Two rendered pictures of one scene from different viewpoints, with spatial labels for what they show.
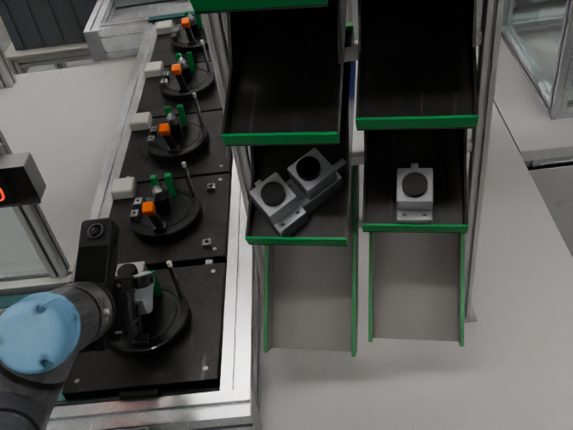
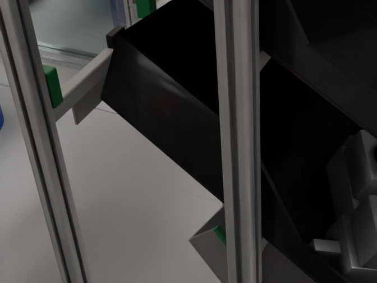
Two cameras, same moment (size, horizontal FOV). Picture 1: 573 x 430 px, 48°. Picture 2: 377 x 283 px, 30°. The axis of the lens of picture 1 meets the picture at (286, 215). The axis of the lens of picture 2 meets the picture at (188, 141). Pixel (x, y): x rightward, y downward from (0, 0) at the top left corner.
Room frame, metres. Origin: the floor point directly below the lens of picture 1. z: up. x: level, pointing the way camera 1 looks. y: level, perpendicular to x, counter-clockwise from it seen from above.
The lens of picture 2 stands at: (0.59, 0.38, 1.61)
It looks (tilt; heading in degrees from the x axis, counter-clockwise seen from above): 37 degrees down; 296
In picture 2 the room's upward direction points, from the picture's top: 5 degrees counter-clockwise
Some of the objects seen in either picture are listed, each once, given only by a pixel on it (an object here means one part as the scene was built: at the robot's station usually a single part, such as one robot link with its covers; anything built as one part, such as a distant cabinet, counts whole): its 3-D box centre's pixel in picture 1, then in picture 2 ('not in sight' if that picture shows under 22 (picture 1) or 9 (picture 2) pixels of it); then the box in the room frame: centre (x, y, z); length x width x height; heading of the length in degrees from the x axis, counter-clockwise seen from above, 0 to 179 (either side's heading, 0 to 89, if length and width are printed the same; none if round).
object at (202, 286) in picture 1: (151, 326); not in sight; (0.69, 0.25, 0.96); 0.24 x 0.24 x 0.02; 85
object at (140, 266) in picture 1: (134, 280); not in sight; (0.70, 0.25, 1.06); 0.08 x 0.04 x 0.07; 175
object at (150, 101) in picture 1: (184, 72); not in sight; (1.43, 0.19, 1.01); 0.24 x 0.24 x 0.13; 85
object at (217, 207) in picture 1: (160, 200); not in sight; (0.94, 0.23, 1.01); 0.24 x 0.24 x 0.13; 85
